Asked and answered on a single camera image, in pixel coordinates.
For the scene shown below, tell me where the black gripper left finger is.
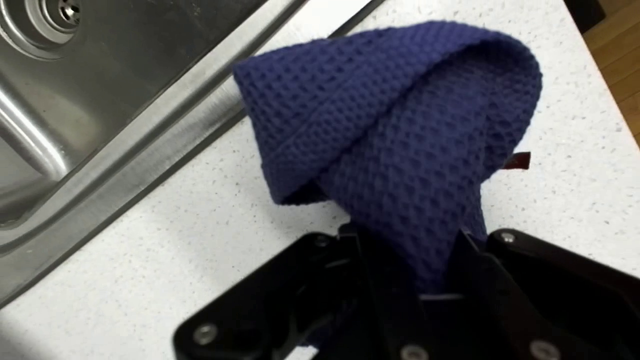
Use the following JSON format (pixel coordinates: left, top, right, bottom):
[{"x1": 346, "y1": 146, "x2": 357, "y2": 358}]
[{"x1": 172, "y1": 223, "x2": 428, "y2": 360}]

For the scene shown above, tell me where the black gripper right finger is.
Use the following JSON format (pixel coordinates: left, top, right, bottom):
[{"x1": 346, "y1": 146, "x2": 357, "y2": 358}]
[{"x1": 427, "y1": 229, "x2": 640, "y2": 360}]

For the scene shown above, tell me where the blue waffle-weave cloth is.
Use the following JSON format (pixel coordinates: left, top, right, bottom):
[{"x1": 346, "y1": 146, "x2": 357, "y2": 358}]
[{"x1": 230, "y1": 19, "x2": 544, "y2": 297}]

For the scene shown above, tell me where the stainless steel double sink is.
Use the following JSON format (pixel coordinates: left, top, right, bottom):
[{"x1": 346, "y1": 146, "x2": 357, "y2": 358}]
[{"x1": 0, "y1": 0, "x2": 387, "y2": 309}]

